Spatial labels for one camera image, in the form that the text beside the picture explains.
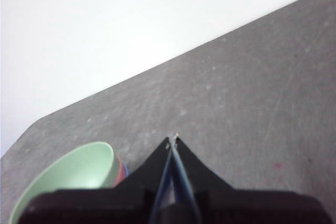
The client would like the red ribbed bowl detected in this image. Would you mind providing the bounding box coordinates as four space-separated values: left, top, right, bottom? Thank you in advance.
112 155 127 187

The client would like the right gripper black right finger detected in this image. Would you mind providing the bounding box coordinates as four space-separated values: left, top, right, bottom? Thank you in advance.
172 135 332 224

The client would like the green ribbed bowl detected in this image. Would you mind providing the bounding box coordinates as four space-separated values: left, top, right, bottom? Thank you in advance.
9 142 116 224

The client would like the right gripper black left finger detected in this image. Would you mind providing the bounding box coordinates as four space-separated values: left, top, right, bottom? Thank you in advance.
17 136 174 224

